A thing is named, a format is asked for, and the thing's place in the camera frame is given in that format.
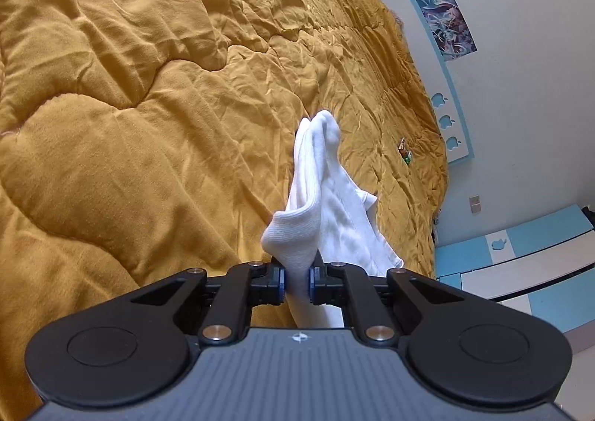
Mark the wall light switch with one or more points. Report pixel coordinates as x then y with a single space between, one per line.
475 204

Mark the mustard yellow quilt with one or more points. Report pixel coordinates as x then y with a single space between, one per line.
140 138

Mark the small colourful candy packet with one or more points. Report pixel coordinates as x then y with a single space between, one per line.
405 152

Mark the blue white wardrobe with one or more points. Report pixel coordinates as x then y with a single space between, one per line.
544 267

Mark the white Nevada sweatshirt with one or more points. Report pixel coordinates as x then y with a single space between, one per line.
327 213

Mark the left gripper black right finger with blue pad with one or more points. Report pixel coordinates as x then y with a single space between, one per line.
349 288

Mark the white blue apple headboard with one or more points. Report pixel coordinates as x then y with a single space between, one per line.
436 79

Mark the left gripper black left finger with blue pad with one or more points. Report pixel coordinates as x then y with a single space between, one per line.
244 287

